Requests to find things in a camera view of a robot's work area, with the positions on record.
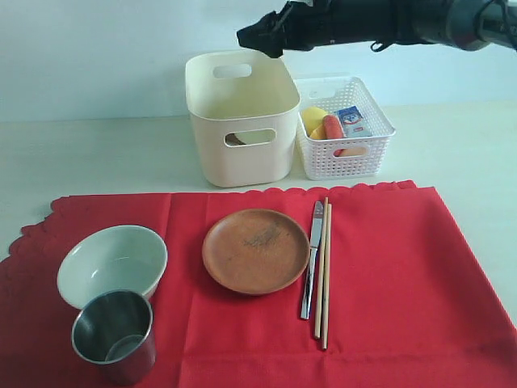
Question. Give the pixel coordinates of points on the silver table knife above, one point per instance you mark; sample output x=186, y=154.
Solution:
x=314, y=243

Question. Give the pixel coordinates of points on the cream plastic bin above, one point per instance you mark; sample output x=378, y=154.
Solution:
x=246, y=93

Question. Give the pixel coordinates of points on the grey ceramic bowl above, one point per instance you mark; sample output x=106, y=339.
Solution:
x=126, y=257

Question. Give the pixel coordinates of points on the small red strawberry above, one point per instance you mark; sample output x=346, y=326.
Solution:
x=333, y=128

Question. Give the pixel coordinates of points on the yellow lemon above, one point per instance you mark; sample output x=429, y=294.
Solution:
x=312, y=117

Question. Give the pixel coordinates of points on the blue white milk carton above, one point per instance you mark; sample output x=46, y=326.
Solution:
x=353, y=123

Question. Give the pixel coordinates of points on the stainless steel cup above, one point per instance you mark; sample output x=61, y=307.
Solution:
x=114, y=331

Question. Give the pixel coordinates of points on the orange cheese wedge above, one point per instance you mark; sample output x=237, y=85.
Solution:
x=319, y=133

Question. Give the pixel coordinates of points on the white lattice plastic basket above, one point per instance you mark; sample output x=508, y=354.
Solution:
x=332, y=94

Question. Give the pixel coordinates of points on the brown egg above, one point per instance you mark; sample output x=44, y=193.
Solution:
x=354, y=151

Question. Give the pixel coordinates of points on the red cloth placemat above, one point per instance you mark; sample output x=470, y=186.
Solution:
x=409, y=303

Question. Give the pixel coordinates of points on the wooden chopstick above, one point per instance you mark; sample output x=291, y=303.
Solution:
x=318, y=316
x=326, y=299

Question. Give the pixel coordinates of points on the dark wooden spoon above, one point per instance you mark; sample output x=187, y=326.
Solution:
x=232, y=140

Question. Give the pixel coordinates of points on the brown round plate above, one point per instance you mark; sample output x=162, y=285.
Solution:
x=255, y=251

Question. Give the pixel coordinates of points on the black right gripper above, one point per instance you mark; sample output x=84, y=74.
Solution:
x=323, y=23

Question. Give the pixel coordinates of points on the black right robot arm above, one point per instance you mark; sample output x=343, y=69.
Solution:
x=465, y=25

